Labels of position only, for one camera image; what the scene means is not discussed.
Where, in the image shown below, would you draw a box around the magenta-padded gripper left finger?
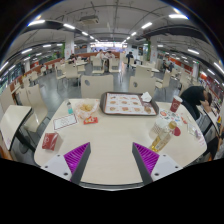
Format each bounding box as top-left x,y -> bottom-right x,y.
41,142 -> 92,185

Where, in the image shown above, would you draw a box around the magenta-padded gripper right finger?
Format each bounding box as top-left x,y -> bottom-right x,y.
131,142 -> 184,186

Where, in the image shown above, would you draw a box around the clear bottle with tan cap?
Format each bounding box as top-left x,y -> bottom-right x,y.
148,120 -> 178,153

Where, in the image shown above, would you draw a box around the red paper box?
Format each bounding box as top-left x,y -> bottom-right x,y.
41,131 -> 60,151

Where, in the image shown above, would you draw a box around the white printed card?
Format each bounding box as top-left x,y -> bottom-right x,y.
52,113 -> 79,131

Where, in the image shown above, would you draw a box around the small red sauce packet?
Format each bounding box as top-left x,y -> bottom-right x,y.
82,116 -> 99,126

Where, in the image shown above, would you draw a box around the flat round red coaster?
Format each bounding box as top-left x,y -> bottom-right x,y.
172,126 -> 182,137

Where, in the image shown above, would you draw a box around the colourful printed leaflet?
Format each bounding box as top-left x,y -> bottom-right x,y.
158,108 -> 184,126

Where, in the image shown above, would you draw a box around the clear plastic bag with food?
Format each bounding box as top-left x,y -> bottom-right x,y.
73,98 -> 100,120

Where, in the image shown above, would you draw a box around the clear plastic packet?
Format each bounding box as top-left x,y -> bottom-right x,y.
186,123 -> 201,138

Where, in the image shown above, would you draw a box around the pink printed table sticker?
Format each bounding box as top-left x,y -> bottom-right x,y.
196,131 -> 208,148

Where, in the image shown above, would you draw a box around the printed paper tray liner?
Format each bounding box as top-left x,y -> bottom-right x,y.
104,93 -> 157,116

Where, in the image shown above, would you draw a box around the dark brown food tray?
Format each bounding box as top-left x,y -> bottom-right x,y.
99,91 -> 160,117

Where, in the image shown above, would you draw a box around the crumpled white napkin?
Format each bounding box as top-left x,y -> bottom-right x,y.
140,91 -> 153,103

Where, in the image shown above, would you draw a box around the red paper cup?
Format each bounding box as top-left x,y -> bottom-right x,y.
169,95 -> 184,113

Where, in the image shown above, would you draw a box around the beige chair with round hole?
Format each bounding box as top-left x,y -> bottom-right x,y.
128,75 -> 157,98
80,74 -> 115,100

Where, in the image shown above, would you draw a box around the beige neighbouring table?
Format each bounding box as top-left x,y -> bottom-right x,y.
198,104 -> 221,136
0,104 -> 34,151

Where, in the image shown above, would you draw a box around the person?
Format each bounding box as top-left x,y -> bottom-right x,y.
105,50 -> 116,61
125,51 -> 135,69
95,49 -> 105,62
179,85 -> 214,116

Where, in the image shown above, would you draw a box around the far beige chairs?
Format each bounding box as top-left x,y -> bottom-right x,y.
19,56 -> 188,98

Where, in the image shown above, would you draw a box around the ceiling air conditioner unit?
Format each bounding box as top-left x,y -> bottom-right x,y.
79,14 -> 100,26

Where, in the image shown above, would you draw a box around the ceiling lights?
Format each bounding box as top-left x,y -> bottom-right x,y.
0,13 -> 224,76

